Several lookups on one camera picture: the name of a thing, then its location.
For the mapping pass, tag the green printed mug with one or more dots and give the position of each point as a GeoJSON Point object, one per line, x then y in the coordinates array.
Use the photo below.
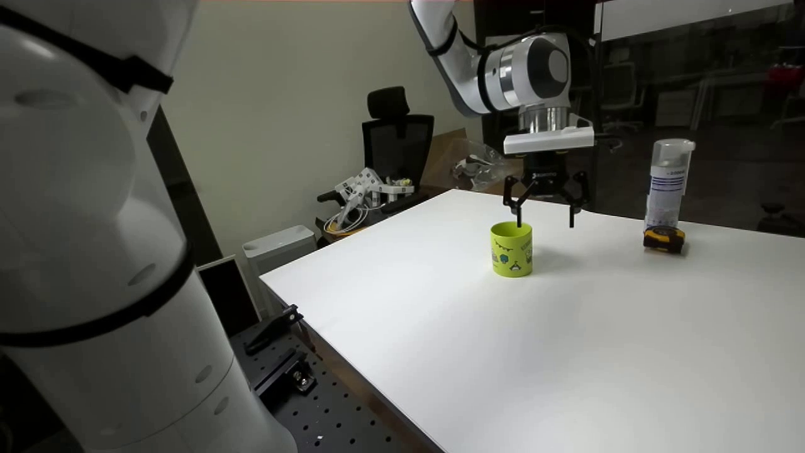
{"type": "Point", "coordinates": [510, 252]}

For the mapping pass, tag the white black robotic hand gadget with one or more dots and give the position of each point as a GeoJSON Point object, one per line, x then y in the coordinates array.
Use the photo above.
{"type": "Point", "coordinates": [362, 198]}

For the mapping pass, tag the red object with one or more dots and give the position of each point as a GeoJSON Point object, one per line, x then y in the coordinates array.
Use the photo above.
{"type": "Point", "coordinates": [784, 82]}

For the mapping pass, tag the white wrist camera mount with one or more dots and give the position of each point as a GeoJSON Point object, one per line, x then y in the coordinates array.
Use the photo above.
{"type": "Point", "coordinates": [549, 140]}

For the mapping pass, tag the black clamp lever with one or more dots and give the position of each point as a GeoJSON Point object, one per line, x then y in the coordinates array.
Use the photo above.
{"type": "Point", "coordinates": [272, 328]}

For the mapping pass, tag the white board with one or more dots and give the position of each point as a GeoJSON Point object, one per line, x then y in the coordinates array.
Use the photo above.
{"type": "Point", "coordinates": [686, 17]}

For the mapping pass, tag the black perforated breadboard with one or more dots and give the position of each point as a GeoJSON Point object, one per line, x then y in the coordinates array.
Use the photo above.
{"type": "Point", "coordinates": [334, 418]}

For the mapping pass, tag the black office chair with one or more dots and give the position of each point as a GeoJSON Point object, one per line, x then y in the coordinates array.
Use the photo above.
{"type": "Point", "coordinates": [398, 151]}

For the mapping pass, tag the white spray can clear cap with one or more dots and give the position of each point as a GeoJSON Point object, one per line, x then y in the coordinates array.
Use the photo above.
{"type": "Point", "coordinates": [667, 190]}

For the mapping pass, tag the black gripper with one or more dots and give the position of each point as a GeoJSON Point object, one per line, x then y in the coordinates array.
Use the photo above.
{"type": "Point", "coordinates": [545, 173]}

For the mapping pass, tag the black metal bracket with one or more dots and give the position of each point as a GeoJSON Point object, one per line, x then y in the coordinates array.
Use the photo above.
{"type": "Point", "coordinates": [281, 373]}

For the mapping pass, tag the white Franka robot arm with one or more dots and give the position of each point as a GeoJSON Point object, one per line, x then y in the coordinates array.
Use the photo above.
{"type": "Point", "coordinates": [91, 252]}

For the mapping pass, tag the clear plastic bag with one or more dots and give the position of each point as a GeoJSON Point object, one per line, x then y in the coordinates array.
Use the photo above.
{"type": "Point", "coordinates": [481, 166]}

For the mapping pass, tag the yellow black tape measure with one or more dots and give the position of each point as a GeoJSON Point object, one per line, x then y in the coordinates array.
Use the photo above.
{"type": "Point", "coordinates": [664, 239]}

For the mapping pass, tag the black flat panel block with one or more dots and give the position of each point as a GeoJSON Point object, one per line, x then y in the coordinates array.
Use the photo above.
{"type": "Point", "coordinates": [227, 295]}

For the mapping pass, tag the grey box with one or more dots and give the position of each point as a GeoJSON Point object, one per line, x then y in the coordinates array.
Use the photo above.
{"type": "Point", "coordinates": [278, 248]}

